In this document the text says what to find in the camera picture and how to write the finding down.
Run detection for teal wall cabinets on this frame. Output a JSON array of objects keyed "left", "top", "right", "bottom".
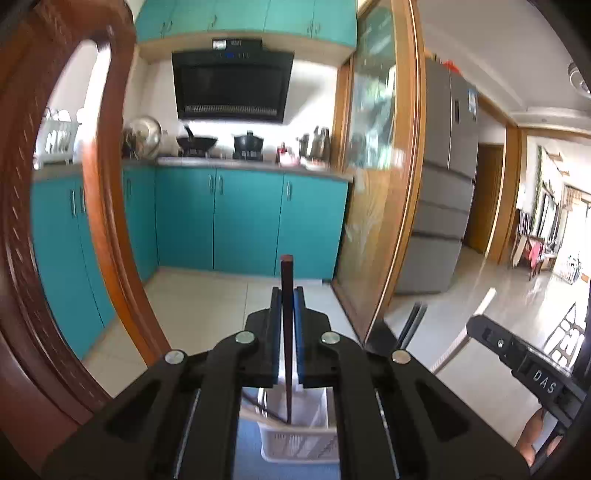
[{"left": 134, "top": 0, "right": 358, "bottom": 49}]

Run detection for distant wooden chair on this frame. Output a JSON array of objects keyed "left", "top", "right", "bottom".
[{"left": 510, "top": 210, "right": 555, "bottom": 280}]

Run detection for wood-framed glass sliding door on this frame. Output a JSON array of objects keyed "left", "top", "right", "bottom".
[{"left": 330, "top": 0, "right": 428, "bottom": 342}]

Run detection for black wok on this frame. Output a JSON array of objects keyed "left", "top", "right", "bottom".
[{"left": 175, "top": 124, "right": 219, "bottom": 157}]

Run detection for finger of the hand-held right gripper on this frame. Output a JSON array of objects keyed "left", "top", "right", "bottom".
[{"left": 465, "top": 315, "right": 528, "bottom": 370}]

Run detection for grey kitchen countertop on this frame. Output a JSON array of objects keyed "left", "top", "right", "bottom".
[{"left": 34, "top": 156, "right": 354, "bottom": 183}]

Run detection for carved wooden chair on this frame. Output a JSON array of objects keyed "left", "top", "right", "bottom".
[{"left": 0, "top": 0, "right": 171, "bottom": 480}]

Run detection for person's right hand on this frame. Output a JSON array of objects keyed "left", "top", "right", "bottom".
[{"left": 514, "top": 408, "right": 561, "bottom": 468}]

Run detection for blue striped tablecloth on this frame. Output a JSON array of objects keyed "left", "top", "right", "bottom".
[{"left": 233, "top": 413, "right": 345, "bottom": 480}]

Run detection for round ceiling light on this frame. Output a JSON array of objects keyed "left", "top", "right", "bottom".
[{"left": 567, "top": 62, "right": 591, "bottom": 95}]

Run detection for black chopstick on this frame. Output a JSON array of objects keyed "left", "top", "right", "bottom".
[
  {"left": 242, "top": 392, "right": 289, "bottom": 424},
  {"left": 406, "top": 304, "right": 427, "bottom": 348},
  {"left": 398, "top": 302, "right": 419, "bottom": 348}
]

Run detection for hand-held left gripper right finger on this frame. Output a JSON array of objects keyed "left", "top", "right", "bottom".
[{"left": 294, "top": 285, "right": 530, "bottom": 480}]

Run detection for dark red chopstick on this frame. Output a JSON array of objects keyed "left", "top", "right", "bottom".
[{"left": 278, "top": 254, "right": 296, "bottom": 424}]

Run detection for wooden door frame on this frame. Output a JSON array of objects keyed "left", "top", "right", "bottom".
[{"left": 463, "top": 124, "right": 523, "bottom": 265}]

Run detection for grey refrigerator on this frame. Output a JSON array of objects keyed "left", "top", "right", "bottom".
[{"left": 394, "top": 58, "right": 479, "bottom": 296}]

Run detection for pink container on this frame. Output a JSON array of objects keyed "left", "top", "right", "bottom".
[{"left": 276, "top": 143, "right": 301, "bottom": 166}]

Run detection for teal base cabinets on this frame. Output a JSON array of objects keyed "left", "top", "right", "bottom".
[{"left": 30, "top": 166, "right": 350, "bottom": 361}]

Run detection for white plastic utensil basket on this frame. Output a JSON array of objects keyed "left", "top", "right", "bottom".
[{"left": 240, "top": 385, "right": 342, "bottom": 463}]

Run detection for black range hood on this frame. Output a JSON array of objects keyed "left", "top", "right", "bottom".
[{"left": 172, "top": 39, "right": 295, "bottom": 124}]

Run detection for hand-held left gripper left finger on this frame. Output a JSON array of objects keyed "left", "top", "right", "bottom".
[{"left": 44, "top": 286, "right": 282, "bottom": 480}]

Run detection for steel kettle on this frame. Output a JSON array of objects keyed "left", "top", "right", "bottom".
[{"left": 310, "top": 126, "right": 332, "bottom": 160}]

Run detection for steel pot lid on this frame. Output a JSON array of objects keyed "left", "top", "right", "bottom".
[{"left": 122, "top": 115, "right": 163, "bottom": 160}]

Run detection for black cooking pot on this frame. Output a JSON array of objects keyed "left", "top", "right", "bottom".
[{"left": 232, "top": 131, "right": 265, "bottom": 161}]

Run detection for white dish rack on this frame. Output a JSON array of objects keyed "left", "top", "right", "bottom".
[{"left": 34, "top": 107, "right": 83, "bottom": 167}]

